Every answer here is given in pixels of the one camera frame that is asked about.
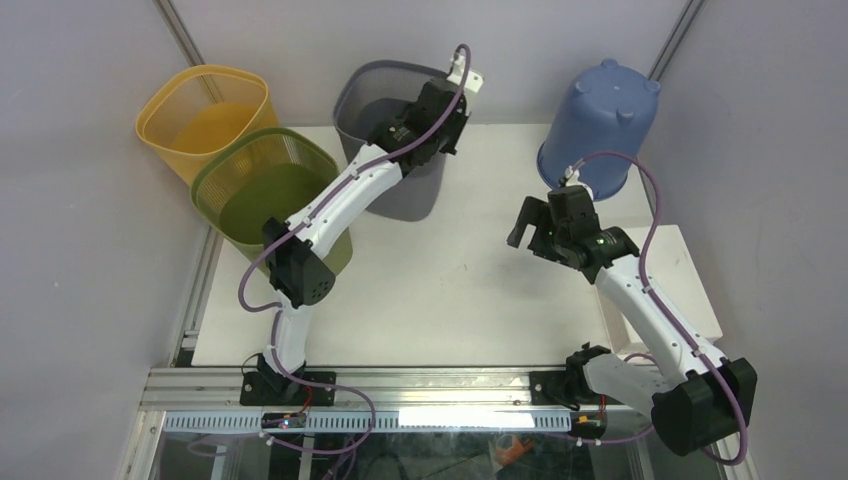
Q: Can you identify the grey mesh waste bin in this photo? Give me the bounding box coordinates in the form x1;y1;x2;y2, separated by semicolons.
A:
332;59;454;223

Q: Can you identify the white perforated plastic basket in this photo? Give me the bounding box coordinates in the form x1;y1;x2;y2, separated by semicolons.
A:
598;225;723;356

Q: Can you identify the blue plastic bucket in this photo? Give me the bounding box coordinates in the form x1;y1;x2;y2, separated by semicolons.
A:
536;58;661;200

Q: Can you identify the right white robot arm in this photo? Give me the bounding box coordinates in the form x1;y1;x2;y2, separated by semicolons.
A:
506;186;758;463

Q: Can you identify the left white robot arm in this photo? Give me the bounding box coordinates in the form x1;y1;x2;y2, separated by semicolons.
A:
258;73;484;406

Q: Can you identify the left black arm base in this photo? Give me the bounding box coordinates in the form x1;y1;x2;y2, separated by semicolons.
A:
239;355;335;407

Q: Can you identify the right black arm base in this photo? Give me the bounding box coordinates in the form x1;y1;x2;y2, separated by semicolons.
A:
528;342;620;411

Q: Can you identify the green mesh waste bin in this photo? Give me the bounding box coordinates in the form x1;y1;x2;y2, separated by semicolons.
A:
190;127;339;261

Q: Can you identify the yellow mesh waste bin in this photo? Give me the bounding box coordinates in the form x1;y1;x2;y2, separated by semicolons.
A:
135;65;278;185

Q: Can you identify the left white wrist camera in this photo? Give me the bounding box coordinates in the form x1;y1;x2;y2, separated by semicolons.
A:
446;52;485;96

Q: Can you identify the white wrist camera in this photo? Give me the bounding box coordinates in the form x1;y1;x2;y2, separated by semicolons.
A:
446;52;485;96
559;166;580;188

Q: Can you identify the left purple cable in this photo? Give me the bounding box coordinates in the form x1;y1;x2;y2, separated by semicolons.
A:
237;43;473;399

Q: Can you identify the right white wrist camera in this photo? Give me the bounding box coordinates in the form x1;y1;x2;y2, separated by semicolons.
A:
559;166;580;188

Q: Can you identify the white slotted cable duct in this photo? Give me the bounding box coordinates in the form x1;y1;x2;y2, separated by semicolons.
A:
163;407;572;435

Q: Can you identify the aluminium mounting rail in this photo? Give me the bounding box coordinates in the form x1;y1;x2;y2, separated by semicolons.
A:
135;367;664;412

